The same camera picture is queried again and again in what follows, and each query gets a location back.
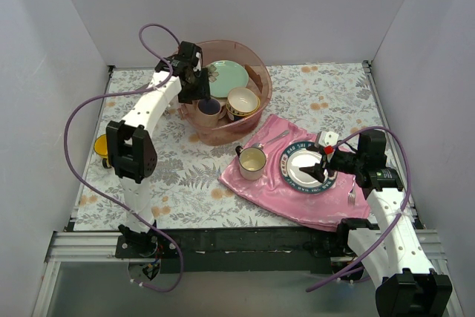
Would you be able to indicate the silver spoon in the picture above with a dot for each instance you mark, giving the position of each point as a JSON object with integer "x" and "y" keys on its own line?
{"x": 261, "y": 145}

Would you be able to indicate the pink plate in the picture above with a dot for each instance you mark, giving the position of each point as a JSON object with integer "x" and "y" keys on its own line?
{"x": 231, "y": 97}

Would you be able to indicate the yellow enamel mug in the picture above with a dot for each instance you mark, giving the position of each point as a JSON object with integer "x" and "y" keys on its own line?
{"x": 100, "y": 148}

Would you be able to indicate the beige cup purple interior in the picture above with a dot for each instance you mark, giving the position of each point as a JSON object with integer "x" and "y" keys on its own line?
{"x": 210, "y": 112}

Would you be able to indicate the light green plate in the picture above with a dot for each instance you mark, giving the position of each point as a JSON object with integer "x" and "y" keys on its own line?
{"x": 225, "y": 75}

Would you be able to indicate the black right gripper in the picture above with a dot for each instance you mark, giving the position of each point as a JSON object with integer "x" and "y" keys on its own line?
{"x": 326, "y": 167}

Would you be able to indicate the silver fork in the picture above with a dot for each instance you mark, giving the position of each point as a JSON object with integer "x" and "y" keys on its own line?
{"x": 352, "y": 195}

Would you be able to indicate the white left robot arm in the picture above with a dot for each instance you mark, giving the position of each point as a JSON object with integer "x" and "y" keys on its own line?
{"x": 130, "y": 148}

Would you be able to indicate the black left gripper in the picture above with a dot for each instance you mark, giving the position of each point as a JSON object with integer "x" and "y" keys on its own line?
{"x": 198, "y": 87}

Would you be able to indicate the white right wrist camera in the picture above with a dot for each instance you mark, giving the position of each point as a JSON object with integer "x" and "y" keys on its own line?
{"x": 326, "y": 141}

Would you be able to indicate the pink satin cloth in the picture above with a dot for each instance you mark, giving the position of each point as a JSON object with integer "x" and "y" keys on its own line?
{"x": 322, "y": 211}

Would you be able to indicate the green rimmed white plate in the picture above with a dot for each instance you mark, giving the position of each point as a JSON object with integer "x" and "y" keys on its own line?
{"x": 297, "y": 155}

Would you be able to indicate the yellow sun patterned bowl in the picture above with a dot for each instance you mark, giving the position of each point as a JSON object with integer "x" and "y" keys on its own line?
{"x": 246, "y": 113}

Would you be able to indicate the pink translucent plastic bin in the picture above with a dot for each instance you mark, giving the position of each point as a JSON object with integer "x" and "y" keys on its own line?
{"x": 260, "y": 83}

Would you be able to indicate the cream enamel mug black rim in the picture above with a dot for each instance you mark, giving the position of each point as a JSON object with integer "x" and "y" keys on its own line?
{"x": 251, "y": 162}

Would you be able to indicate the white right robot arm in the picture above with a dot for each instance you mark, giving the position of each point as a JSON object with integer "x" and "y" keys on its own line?
{"x": 406, "y": 282}

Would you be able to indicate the white bowl blue stripes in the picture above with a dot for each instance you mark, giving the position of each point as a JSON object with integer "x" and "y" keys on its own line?
{"x": 246, "y": 100}

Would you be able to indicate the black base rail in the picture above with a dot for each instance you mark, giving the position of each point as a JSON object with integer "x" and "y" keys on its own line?
{"x": 292, "y": 248}

